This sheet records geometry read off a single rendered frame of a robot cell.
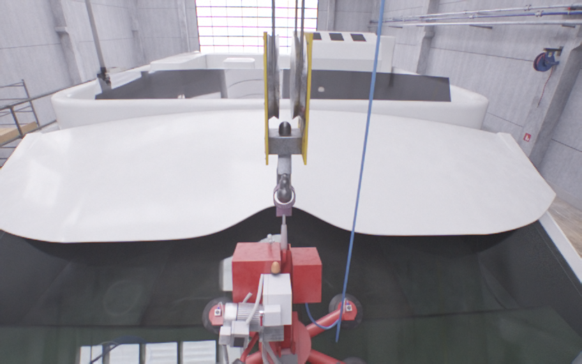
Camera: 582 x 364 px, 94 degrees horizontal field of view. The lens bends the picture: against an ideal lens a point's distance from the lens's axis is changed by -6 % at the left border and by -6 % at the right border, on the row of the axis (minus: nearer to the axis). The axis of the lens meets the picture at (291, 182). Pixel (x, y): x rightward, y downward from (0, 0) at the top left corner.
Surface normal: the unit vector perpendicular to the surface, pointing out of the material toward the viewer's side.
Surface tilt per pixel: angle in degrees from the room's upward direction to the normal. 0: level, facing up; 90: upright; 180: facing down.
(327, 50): 61
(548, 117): 90
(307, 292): 73
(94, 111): 90
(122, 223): 20
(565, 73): 90
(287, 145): 90
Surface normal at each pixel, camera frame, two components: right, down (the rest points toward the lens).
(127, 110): 0.06, 0.47
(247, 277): 0.06, 0.15
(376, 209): 0.07, -0.66
